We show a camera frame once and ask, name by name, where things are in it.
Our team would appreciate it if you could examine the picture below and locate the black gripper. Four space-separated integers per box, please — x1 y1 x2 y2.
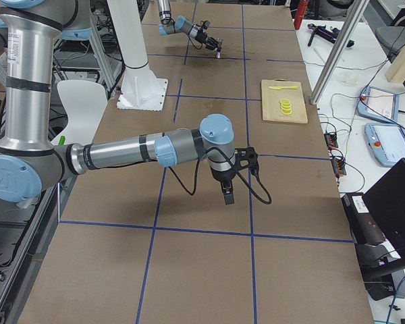
211 168 236 205
196 32 223 51

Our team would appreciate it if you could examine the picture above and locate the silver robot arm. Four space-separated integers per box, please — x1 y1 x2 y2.
157 0 223 58
0 1 238 204

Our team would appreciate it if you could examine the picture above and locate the yellow plastic knife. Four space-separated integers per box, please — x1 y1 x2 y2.
268 85 299 90

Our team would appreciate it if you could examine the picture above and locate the bamboo cutting board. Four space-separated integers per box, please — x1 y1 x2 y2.
261 80 308 124

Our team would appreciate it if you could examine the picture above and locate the brown table cover paper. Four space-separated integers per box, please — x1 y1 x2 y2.
19 3 373 323

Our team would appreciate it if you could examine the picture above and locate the black hand tool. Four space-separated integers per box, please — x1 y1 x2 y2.
307 24 341 47

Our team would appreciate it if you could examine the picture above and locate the white chair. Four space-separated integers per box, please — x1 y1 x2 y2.
51 80 108 145

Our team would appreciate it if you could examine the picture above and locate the black box device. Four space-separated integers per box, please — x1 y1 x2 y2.
342 192 385 246

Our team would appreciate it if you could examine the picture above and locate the black laptop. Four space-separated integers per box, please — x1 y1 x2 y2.
363 158 405 249

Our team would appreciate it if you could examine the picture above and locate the teach pendant near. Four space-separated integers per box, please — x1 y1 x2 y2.
364 123 405 167

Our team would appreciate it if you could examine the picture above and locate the teach pendant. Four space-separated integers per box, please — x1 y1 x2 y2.
357 86 400 123
364 123 405 167

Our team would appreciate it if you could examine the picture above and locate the teach pendant far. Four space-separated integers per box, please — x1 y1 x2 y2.
357 86 400 123

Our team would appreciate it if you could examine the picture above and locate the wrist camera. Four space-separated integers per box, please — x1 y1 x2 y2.
235 146 259 175
201 20 210 30

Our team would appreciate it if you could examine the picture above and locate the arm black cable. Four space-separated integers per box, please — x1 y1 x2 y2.
164 148 273 205

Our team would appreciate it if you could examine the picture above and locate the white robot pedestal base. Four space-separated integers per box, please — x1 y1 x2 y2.
107 0 168 111

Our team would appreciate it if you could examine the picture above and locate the aluminium frame post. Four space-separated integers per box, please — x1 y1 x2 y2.
310 0 369 105

